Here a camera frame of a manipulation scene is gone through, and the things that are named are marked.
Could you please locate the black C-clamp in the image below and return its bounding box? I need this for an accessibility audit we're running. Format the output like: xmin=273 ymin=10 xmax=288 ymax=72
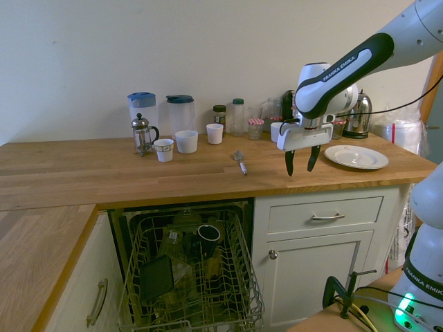
xmin=323 ymin=269 xmax=378 ymax=320

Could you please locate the wire dishwasher rack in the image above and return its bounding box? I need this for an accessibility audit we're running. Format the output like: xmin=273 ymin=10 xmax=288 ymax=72
xmin=117 ymin=207 xmax=266 ymax=332

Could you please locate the yellow cable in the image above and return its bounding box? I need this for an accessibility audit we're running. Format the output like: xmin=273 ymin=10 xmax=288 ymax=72
xmin=352 ymin=303 xmax=377 ymax=332

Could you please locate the wide white mug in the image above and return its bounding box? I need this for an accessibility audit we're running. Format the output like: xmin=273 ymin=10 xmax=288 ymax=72
xmin=174 ymin=129 xmax=199 ymax=154

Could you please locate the white cabinet door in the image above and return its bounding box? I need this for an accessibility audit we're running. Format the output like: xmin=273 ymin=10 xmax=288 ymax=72
xmin=266 ymin=230 xmax=375 ymax=329

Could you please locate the black plastic container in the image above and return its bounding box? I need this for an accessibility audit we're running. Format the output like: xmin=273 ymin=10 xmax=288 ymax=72
xmin=138 ymin=255 xmax=175 ymax=302

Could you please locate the glass French press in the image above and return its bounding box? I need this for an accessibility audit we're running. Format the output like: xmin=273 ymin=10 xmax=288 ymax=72
xmin=131 ymin=113 xmax=161 ymax=158

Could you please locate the small patterned white cup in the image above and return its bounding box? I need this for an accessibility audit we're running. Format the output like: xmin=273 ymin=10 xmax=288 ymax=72
xmin=153 ymin=138 xmax=174 ymax=163

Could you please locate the clear glass jar with label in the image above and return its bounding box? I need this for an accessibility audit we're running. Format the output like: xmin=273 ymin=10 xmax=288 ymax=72
xmin=159 ymin=228 xmax=185 ymax=257

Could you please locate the white plate gold rim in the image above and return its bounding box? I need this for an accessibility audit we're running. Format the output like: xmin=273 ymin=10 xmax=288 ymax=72
xmin=323 ymin=145 xmax=390 ymax=171

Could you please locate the silver spoon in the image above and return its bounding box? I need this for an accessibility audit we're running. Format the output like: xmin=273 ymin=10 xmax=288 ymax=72
xmin=232 ymin=149 xmax=249 ymax=176

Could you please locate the plain white cup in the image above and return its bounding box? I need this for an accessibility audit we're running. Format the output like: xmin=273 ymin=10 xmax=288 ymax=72
xmin=270 ymin=122 xmax=287 ymax=143

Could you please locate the clear jar green lid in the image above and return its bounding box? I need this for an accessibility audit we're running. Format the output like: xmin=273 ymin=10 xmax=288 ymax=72
xmin=230 ymin=98 xmax=245 ymax=137

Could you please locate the white ribbed cup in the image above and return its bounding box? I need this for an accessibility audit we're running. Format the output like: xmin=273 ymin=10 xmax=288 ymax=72
xmin=206 ymin=123 xmax=224 ymax=145

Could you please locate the white cabinet drawer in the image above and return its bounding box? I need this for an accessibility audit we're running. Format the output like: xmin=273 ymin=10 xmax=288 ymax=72
xmin=268 ymin=196 xmax=384 ymax=234

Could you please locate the clear pitcher light blue lid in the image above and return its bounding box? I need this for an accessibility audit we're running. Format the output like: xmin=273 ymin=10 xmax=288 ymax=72
xmin=127 ymin=91 xmax=159 ymax=139

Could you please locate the black mug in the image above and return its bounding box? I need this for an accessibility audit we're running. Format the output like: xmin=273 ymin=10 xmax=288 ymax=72
xmin=197 ymin=223 xmax=222 ymax=260

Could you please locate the dark coffee jar black lid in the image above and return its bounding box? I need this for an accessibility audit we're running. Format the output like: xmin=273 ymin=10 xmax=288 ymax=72
xmin=212 ymin=104 xmax=227 ymax=136

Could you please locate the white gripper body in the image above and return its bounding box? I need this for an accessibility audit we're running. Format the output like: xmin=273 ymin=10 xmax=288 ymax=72
xmin=276 ymin=114 xmax=335 ymax=152

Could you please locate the built-in dishwasher body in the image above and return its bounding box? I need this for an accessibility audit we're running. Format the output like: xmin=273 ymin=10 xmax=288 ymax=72
xmin=107 ymin=197 xmax=255 ymax=332

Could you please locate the black vase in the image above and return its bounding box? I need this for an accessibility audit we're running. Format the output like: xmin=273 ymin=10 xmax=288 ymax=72
xmin=282 ymin=89 xmax=296 ymax=121

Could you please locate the small jar red checked lid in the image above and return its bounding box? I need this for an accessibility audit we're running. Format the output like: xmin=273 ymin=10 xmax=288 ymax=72
xmin=247 ymin=118 xmax=264 ymax=140

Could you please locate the white corner cabinet front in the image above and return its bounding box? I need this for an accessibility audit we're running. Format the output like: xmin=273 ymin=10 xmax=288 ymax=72
xmin=44 ymin=210 xmax=134 ymax=332

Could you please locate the steel electric kettle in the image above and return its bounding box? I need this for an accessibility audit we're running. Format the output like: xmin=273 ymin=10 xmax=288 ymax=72
xmin=342 ymin=90 xmax=373 ymax=140

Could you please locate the glass jar red checked lid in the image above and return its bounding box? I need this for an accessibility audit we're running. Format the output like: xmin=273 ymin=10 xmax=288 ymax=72
xmin=331 ymin=116 xmax=347 ymax=140

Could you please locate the brushed metal bar handle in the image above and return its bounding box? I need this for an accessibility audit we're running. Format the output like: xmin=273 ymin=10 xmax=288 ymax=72
xmin=85 ymin=278 xmax=109 ymax=329

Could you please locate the black camera cable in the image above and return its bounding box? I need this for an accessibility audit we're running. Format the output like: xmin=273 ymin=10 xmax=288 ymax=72
xmin=332 ymin=75 xmax=443 ymax=117

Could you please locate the clear pitcher dark teal lid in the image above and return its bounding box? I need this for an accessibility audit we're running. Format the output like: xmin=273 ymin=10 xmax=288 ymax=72
xmin=165 ymin=94 xmax=195 ymax=139

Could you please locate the clear plastic bag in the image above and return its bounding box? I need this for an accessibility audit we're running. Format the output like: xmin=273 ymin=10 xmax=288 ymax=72
xmin=372 ymin=107 xmax=430 ymax=156

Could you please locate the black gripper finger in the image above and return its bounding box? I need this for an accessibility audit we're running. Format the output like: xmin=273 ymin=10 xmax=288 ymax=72
xmin=284 ymin=149 xmax=296 ymax=178
xmin=307 ymin=145 xmax=322 ymax=173

